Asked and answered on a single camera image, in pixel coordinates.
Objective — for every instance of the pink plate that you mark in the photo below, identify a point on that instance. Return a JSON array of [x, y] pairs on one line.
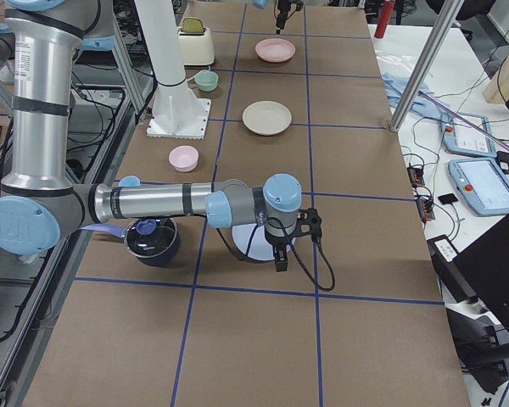
[[275, 50]]

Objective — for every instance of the red bottle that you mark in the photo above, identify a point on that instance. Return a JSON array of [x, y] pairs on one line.
[[384, 18]]

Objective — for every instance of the blue plate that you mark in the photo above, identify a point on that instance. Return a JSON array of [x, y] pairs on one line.
[[250, 240]]

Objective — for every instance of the cream toaster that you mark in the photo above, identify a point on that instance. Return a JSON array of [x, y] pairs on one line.
[[196, 43]]

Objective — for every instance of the black laptop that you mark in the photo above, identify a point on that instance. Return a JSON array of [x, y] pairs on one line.
[[481, 270]]

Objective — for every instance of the green bowl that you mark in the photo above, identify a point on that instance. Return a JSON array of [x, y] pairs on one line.
[[206, 81]]

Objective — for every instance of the lower teach pendant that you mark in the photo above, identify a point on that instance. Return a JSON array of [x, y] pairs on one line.
[[482, 184]]

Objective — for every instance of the light blue cup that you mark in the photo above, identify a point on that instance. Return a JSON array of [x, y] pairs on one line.
[[129, 181]]

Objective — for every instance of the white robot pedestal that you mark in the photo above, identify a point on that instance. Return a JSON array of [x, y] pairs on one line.
[[176, 111]]

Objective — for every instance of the green grabber stick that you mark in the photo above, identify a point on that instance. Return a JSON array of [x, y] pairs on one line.
[[463, 119]]

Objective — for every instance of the cream plate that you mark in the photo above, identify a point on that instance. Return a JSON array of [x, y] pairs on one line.
[[267, 118]]

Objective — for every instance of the teach pendant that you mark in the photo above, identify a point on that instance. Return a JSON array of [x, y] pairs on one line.
[[460, 138], [482, 184]]

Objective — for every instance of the upper teach pendant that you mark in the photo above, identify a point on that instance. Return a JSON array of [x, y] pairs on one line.
[[460, 138]]

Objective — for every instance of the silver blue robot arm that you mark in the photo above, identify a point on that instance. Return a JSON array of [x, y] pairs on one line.
[[39, 206]]

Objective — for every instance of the dark blue pot with lid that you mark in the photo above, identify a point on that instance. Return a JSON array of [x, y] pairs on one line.
[[154, 242]]

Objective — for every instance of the pink bowl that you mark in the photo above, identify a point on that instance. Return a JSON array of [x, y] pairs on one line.
[[184, 158]]

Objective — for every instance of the aluminium frame post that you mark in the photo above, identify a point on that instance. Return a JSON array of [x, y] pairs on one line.
[[428, 54]]

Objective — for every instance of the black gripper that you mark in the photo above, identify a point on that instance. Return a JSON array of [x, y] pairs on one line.
[[276, 242]]

